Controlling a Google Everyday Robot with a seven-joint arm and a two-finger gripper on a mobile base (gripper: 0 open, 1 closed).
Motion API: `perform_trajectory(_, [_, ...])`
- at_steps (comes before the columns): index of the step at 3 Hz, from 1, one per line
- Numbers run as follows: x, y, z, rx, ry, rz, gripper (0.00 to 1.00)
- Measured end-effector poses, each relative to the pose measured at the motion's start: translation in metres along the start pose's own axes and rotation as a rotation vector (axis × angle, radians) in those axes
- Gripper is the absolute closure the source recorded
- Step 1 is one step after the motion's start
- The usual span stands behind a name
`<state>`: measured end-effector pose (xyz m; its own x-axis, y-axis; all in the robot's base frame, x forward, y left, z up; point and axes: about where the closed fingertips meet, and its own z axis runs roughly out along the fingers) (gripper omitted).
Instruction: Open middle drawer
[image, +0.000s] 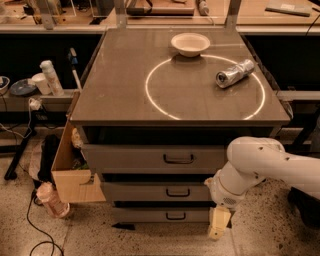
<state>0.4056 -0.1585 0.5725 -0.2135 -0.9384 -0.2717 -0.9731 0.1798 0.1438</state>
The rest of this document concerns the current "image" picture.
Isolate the black floor cable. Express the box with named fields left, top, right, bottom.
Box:
left=25, top=189, right=65, bottom=256

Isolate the grey drawer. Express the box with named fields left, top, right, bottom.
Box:
left=112, top=207, right=209, bottom=223
left=101, top=182, right=211, bottom=202
left=83, top=144, right=226, bottom=174

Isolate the white power adapter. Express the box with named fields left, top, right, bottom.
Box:
left=29, top=98, right=42, bottom=111

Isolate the grey bottom drawer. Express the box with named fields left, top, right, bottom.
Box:
left=112, top=207, right=209, bottom=223

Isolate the blue handled brush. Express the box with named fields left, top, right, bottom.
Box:
left=68, top=48, right=82, bottom=91

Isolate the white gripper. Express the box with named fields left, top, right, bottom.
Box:
left=204, top=171, right=244, bottom=240

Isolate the small bowl at edge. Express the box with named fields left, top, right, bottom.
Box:
left=0, top=76, right=10, bottom=95

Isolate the crushed silver can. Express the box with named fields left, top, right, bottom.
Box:
left=216, top=59, right=255, bottom=89

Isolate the black bag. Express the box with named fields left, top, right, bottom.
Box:
left=38, top=134, right=60, bottom=182

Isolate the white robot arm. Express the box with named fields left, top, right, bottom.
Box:
left=204, top=137, right=320, bottom=240

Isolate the grey drawer cabinet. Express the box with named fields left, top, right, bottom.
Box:
left=71, top=28, right=290, bottom=211

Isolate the white spray bottle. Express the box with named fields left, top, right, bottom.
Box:
left=40, top=60, right=64, bottom=96

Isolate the white paper cup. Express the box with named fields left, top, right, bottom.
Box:
left=32, top=73, right=51, bottom=95

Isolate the cardboard box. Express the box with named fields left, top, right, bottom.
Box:
left=51, top=91, right=105, bottom=203

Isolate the blue plate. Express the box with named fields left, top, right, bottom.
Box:
left=9, top=78, right=37, bottom=97

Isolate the white paper bowl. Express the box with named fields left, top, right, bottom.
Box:
left=171, top=33, right=210, bottom=57

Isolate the grey top drawer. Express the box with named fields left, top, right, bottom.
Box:
left=83, top=144, right=226, bottom=174

